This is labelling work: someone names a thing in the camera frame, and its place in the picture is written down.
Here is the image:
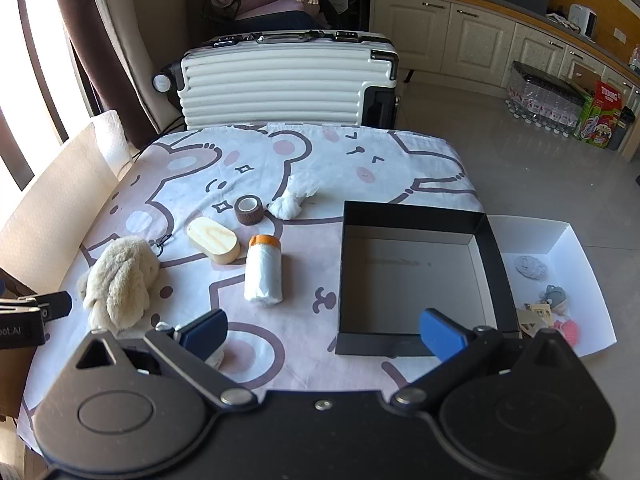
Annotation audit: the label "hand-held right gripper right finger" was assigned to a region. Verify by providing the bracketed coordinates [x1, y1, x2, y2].
[390, 308, 579, 408]

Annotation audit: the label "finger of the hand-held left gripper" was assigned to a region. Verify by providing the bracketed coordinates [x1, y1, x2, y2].
[36, 290, 74, 320]

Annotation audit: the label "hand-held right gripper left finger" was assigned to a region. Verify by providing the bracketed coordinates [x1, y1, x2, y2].
[74, 309, 258, 409]

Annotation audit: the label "cream plush toy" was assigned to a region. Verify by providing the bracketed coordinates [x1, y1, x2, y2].
[76, 234, 174, 331]

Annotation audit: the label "black cardboard box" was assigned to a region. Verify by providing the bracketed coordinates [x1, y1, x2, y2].
[335, 200, 519, 360]

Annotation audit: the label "oval wooden block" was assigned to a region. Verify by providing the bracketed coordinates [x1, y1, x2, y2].
[186, 217, 241, 264]

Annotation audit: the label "brown tape roll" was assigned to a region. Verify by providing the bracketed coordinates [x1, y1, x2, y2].
[235, 196, 265, 226]

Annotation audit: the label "white knotted tissue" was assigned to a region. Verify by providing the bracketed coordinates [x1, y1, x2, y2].
[270, 179, 322, 221]

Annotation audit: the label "paper tag card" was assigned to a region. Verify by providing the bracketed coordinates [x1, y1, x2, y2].
[517, 302, 554, 337]

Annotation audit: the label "small grey plush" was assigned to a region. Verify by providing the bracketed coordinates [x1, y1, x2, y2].
[514, 254, 550, 282]

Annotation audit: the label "pink crochet item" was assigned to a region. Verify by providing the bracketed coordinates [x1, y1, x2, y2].
[552, 317, 581, 346]

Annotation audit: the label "white cardboard tray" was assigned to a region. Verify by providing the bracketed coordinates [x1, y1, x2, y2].
[486, 215, 617, 359]

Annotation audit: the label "bear printed cloth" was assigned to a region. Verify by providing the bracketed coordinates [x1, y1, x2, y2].
[17, 122, 486, 441]

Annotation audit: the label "dark window railing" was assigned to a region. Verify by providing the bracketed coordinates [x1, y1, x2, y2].
[0, 0, 72, 192]

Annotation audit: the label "pack of water bottles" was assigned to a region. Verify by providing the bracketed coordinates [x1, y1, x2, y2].
[504, 60, 589, 137]

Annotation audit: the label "green carton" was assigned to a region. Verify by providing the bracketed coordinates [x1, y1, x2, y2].
[574, 94, 622, 149]

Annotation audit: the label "white ribbed suitcase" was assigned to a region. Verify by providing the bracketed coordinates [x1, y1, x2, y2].
[152, 30, 401, 132]

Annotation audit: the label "brown curtain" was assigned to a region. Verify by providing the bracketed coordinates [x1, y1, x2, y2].
[47, 0, 157, 147]

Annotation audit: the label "red carton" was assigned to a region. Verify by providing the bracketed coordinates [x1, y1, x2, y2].
[594, 79, 626, 112]

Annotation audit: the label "brown cardboard box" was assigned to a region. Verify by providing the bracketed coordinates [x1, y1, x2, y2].
[569, 60, 602, 94]

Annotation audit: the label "cream kitchen cabinets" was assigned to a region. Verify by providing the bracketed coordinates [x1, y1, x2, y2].
[370, 0, 640, 112]

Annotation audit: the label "cream curtain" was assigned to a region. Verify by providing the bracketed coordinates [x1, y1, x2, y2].
[82, 0, 201, 142]

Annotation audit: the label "dark blue seat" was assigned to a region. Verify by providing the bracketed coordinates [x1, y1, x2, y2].
[234, 10, 332, 35]

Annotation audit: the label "pink cushion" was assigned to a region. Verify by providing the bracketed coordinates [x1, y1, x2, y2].
[234, 0, 322, 20]

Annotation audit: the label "white countertop appliance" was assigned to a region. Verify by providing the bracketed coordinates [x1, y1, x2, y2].
[567, 3, 600, 39]

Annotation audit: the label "grey figure keychain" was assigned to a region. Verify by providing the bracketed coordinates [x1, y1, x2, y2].
[538, 284, 569, 316]

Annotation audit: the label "black cable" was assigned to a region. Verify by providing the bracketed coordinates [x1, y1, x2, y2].
[130, 114, 187, 162]

